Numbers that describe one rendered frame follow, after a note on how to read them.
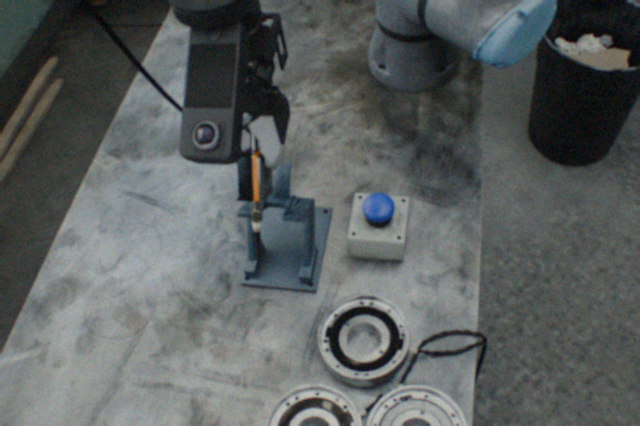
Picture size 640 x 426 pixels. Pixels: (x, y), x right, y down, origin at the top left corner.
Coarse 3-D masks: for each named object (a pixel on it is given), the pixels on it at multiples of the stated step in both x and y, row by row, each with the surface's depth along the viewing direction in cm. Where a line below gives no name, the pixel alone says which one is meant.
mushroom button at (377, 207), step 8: (368, 200) 73; (376, 200) 72; (384, 200) 72; (392, 200) 72; (368, 208) 72; (376, 208) 72; (384, 208) 72; (392, 208) 72; (368, 216) 72; (376, 216) 71; (384, 216) 71
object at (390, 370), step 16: (336, 304) 69; (352, 304) 70; (368, 304) 69; (384, 304) 69; (352, 320) 69; (368, 320) 68; (400, 320) 68; (320, 336) 67; (352, 336) 70; (384, 336) 67; (320, 352) 66; (352, 352) 66; (400, 352) 66; (336, 368) 64; (384, 368) 65; (400, 368) 66; (352, 384) 65; (368, 384) 65
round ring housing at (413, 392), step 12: (384, 396) 62; (396, 396) 63; (408, 396) 63; (420, 396) 63; (432, 396) 62; (444, 396) 61; (384, 408) 62; (444, 408) 61; (456, 408) 60; (372, 420) 61; (396, 420) 61; (408, 420) 62; (420, 420) 62; (432, 420) 61; (456, 420) 61
